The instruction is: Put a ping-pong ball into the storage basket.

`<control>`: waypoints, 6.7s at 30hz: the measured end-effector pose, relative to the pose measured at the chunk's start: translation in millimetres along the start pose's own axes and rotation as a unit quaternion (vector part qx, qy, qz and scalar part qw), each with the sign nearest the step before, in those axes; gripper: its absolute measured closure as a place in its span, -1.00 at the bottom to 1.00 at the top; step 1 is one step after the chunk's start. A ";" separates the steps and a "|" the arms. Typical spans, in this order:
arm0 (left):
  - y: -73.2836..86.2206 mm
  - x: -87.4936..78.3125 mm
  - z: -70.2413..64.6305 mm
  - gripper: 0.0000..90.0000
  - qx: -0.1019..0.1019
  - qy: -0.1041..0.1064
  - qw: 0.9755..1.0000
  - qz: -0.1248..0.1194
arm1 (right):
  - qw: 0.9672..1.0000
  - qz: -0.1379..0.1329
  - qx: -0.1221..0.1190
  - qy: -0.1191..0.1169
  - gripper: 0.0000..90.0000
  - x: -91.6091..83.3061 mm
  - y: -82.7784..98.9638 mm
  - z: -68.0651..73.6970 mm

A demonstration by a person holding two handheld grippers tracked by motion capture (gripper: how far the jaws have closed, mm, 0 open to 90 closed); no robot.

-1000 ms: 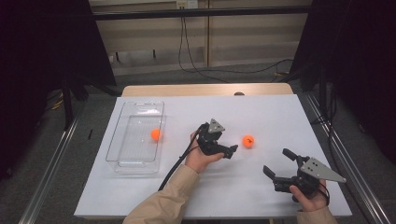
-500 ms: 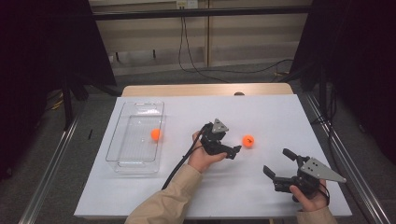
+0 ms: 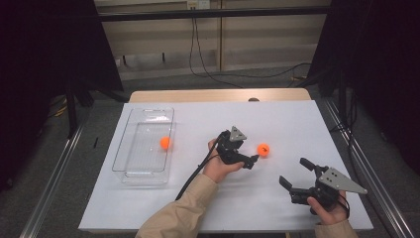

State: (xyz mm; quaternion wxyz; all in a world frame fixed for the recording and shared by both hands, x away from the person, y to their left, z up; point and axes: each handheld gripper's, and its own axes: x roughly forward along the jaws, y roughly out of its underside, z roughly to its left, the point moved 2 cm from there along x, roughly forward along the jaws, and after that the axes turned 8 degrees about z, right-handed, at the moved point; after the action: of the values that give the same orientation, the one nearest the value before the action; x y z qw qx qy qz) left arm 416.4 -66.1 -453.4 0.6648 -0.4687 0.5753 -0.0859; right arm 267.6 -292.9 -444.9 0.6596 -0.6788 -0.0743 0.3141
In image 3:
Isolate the person's right hand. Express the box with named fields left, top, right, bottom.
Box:
left=306, top=192, right=350, bottom=226

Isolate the right hand-held gripper black cable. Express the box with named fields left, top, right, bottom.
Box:
left=336, top=193, right=351, bottom=219

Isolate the black metal stand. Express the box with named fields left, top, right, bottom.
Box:
left=63, top=78, right=97, bottom=140

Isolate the white table cover sheet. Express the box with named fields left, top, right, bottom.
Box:
left=78, top=100, right=374, bottom=232

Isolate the white wall socket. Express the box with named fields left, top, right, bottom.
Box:
left=186, top=0, right=211, bottom=10

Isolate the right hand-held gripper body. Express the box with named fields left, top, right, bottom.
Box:
left=289, top=166, right=368, bottom=216

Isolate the hand-held gripper black cable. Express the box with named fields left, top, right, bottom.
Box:
left=336, top=193, right=351, bottom=219
left=173, top=137, right=222, bottom=201

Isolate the black wall cable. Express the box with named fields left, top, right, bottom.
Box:
left=188, top=18, right=312, bottom=80
left=193, top=18, right=245, bottom=89

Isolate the black curtain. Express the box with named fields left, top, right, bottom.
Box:
left=0, top=0, right=125, bottom=192
left=305, top=0, right=420, bottom=177

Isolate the aluminium floor rail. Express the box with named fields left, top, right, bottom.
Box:
left=323, top=98, right=415, bottom=238
left=19, top=122, right=85, bottom=238

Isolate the clear plastic container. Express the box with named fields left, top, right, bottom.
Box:
left=112, top=107, right=177, bottom=185

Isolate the black horizontal metal bar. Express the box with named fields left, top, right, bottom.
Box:
left=98, top=5, right=331, bottom=23

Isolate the light wooden table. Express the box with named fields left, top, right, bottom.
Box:
left=128, top=87, right=312, bottom=103

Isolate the left hand-held gripper black cable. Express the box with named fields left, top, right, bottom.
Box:
left=173, top=137, right=222, bottom=201

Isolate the yellow floor cable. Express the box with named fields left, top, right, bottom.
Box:
left=49, top=98, right=68, bottom=118

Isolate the person's left hand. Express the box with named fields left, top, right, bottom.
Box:
left=202, top=138, right=246, bottom=183

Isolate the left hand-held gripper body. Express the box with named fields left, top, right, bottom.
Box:
left=215, top=125, right=248, bottom=166

